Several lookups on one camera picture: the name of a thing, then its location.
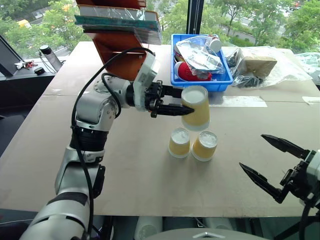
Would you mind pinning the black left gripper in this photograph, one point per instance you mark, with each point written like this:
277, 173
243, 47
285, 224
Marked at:
153, 96

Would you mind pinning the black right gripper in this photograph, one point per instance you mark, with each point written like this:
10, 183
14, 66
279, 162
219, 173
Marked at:
297, 181

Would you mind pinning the yellow paper cup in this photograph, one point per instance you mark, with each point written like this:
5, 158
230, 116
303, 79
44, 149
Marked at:
204, 147
197, 112
178, 145

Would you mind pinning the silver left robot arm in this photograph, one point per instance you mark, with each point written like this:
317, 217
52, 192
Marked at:
90, 107

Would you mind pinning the plastic-wrapped book stack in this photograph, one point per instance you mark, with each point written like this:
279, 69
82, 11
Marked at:
117, 22

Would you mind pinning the red and white pouch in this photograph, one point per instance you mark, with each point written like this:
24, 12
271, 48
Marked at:
187, 72

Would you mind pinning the clear crumpled plastic bag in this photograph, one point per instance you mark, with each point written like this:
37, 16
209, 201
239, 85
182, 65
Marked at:
200, 55

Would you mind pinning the blue plastic bin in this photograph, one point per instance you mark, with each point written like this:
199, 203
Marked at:
225, 77

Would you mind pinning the white bottle with cap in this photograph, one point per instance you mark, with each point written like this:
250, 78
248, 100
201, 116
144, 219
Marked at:
215, 44

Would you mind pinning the orange wooden book rack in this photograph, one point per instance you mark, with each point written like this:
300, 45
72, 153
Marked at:
117, 52

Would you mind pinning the white cylinder under table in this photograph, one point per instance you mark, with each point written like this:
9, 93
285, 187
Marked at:
148, 228
220, 223

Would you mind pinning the large clear plastic bag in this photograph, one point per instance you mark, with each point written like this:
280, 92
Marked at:
287, 72

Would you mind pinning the brown cardboard block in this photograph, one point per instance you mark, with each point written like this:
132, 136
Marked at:
260, 65

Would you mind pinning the grey rounded robot torso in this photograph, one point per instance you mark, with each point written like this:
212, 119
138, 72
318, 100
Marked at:
205, 235

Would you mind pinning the clear plastic sheet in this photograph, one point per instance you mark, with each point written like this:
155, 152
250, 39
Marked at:
310, 62

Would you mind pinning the black drinking bottle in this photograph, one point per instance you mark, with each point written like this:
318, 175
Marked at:
51, 58

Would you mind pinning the small black round puck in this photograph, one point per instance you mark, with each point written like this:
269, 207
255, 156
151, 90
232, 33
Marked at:
39, 70

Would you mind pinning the black side desk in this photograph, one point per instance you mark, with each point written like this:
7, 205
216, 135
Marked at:
22, 90

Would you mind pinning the black monitor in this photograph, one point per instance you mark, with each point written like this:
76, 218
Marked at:
8, 58

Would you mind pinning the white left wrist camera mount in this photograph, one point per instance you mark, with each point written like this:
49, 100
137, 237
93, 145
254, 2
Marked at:
146, 75

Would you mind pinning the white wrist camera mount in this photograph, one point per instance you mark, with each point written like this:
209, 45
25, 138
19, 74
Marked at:
314, 167
146, 75

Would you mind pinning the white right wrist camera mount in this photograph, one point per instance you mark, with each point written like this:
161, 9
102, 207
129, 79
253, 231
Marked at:
314, 167

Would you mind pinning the black window frame post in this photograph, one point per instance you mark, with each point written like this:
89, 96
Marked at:
195, 16

